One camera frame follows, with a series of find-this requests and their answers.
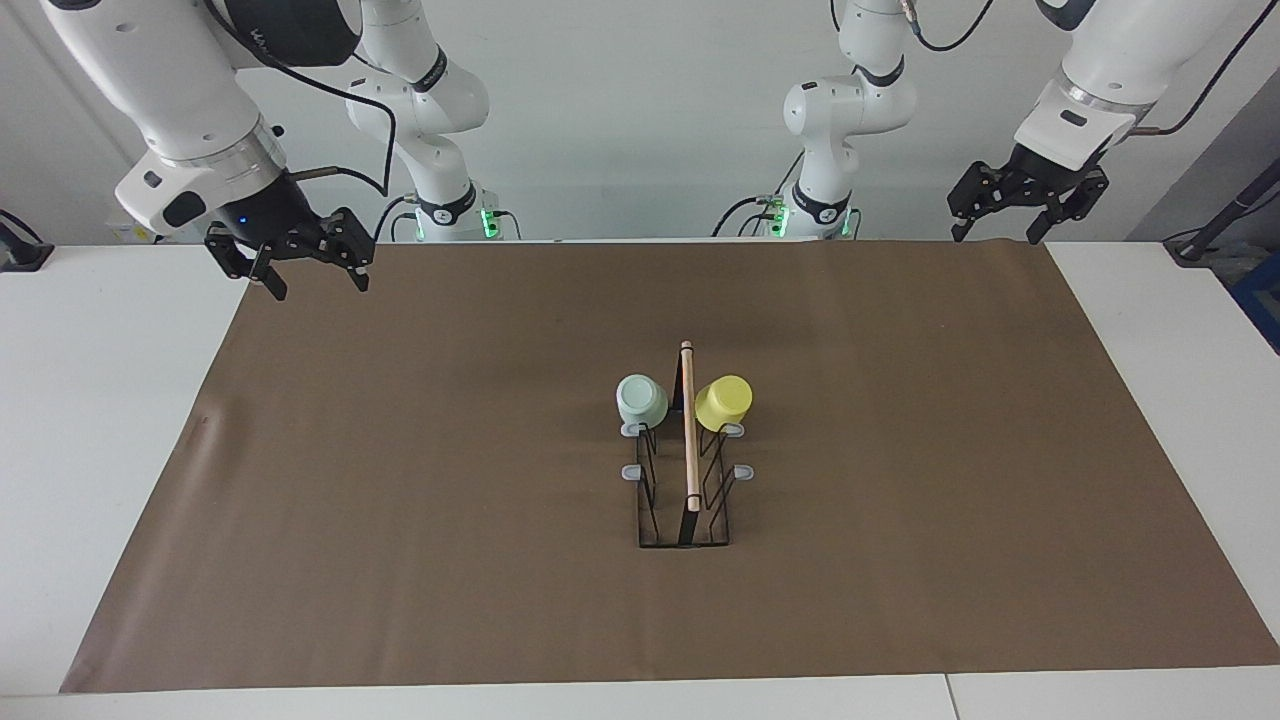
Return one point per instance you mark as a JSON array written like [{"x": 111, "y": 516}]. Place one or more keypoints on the brown paper table mat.
[{"x": 400, "y": 560}]

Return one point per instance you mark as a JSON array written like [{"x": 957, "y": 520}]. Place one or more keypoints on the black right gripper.
[{"x": 270, "y": 215}]

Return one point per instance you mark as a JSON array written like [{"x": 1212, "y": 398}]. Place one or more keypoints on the yellow plastic cup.
[{"x": 722, "y": 402}]

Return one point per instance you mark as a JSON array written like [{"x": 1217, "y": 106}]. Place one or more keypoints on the black stand pole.
[{"x": 1225, "y": 212}]

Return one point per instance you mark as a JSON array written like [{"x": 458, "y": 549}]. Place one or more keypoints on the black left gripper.
[{"x": 1040, "y": 175}]

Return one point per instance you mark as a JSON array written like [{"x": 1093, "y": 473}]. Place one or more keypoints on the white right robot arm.
[{"x": 170, "y": 80}]

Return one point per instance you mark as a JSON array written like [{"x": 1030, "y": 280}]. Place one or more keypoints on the black clamp mount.
[{"x": 20, "y": 250}]

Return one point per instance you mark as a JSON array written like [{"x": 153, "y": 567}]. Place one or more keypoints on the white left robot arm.
[{"x": 1110, "y": 60}]

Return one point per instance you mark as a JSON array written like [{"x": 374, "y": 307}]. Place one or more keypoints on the white wall socket box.
[{"x": 135, "y": 232}]

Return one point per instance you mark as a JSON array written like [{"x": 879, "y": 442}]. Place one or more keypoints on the pale green plastic cup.
[{"x": 642, "y": 400}]

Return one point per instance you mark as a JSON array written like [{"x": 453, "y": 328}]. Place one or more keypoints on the blue crate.
[{"x": 1262, "y": 300}]

